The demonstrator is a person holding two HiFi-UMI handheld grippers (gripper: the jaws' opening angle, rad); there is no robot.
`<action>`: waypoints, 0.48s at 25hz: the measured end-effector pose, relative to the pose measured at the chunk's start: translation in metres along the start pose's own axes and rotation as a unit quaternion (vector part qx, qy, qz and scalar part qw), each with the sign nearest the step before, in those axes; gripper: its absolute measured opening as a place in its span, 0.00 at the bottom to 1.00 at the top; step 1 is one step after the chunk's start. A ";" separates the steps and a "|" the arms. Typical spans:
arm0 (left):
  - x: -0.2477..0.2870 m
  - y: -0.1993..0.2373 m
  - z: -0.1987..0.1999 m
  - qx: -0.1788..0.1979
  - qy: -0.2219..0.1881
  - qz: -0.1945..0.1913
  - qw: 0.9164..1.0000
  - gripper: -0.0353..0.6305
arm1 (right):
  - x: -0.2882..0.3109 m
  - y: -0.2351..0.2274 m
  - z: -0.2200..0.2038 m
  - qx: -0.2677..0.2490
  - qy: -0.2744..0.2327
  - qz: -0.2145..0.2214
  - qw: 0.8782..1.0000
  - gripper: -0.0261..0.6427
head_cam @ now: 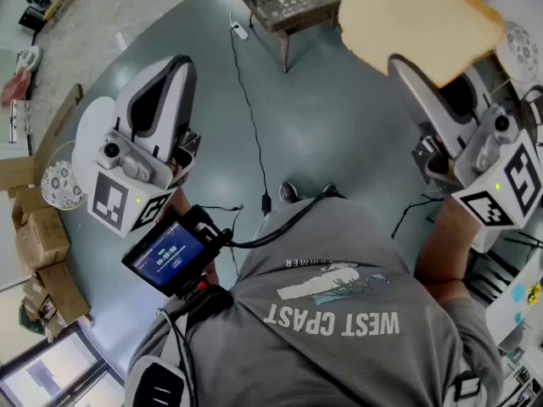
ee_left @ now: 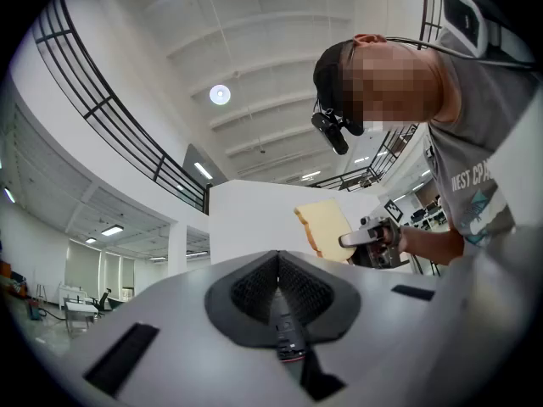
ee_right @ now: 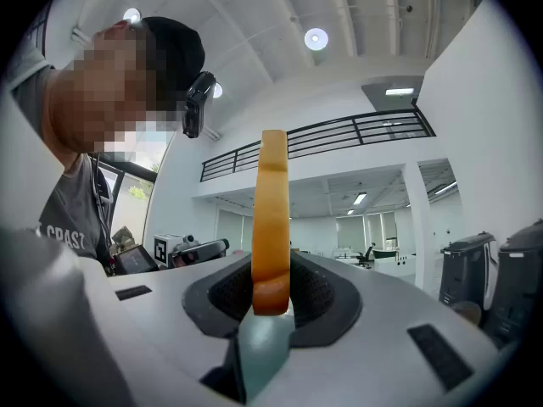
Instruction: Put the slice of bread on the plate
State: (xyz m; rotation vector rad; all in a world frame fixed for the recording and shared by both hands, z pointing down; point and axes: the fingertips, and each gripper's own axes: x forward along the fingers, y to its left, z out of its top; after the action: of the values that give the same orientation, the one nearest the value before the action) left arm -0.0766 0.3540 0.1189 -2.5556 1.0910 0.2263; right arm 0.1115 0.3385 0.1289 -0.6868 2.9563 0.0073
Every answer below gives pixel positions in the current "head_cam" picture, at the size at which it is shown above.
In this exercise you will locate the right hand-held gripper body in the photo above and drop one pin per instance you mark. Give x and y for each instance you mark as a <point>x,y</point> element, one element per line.
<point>488,202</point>

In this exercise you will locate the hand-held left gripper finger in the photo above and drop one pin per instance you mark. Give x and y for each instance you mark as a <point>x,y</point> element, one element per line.
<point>184,100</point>
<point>122,110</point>

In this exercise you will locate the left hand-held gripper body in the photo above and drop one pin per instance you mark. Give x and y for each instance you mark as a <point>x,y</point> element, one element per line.
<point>111,193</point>

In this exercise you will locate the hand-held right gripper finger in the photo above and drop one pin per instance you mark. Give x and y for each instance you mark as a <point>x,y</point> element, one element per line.
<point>418,96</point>
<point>478,119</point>

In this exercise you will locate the pale bread slice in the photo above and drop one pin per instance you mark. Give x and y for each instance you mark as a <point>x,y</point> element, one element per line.
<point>415,19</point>

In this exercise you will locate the person's right forearm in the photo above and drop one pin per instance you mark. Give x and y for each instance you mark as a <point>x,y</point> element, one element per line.
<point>445,248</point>

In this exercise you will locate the person's left forearm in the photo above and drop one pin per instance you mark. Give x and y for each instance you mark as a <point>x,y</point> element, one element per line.
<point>183,206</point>

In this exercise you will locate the plain white round plate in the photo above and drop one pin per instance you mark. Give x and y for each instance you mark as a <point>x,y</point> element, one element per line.
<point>91,134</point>

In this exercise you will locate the floral patterned plate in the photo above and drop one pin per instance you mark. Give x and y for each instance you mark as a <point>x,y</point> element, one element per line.
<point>59,187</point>
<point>519,51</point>

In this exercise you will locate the white chair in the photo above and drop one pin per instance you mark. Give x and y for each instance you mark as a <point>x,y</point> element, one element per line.
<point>488,240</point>

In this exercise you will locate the white power strip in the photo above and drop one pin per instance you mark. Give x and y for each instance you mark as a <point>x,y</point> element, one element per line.
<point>240,30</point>

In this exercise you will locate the flat cardboard sheet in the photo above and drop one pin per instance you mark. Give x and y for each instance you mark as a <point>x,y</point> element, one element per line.
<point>17,172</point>

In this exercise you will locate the small white rack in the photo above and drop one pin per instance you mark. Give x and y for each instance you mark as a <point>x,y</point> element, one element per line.
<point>19,121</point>

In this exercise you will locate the open cardboard box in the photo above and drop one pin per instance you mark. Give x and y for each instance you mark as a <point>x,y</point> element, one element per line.
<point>63,288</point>

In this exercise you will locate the white round device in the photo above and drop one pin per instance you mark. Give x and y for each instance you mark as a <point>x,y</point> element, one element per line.
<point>29,57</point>

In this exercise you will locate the white board with stickers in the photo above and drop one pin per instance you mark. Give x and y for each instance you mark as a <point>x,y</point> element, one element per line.
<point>509,308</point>

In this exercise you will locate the pink bag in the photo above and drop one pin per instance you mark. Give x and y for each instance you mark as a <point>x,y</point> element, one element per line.
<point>15,87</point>

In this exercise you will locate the person's right shoe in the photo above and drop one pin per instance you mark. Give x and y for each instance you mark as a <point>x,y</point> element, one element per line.
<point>330,190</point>

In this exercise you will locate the person's shoe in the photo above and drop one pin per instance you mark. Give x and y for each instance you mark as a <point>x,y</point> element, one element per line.
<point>330,190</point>
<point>288,192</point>

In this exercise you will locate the black box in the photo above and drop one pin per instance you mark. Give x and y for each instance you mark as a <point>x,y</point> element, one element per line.
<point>30,18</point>

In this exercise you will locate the person's left shoe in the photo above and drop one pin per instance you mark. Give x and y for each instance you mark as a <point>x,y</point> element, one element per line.
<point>288,192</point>

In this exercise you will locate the black framed glass door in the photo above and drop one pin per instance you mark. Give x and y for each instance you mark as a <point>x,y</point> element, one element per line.
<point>51,367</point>

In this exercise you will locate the person's grey printed T-shirt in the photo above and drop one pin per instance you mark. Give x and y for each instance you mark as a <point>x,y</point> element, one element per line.
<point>318,354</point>

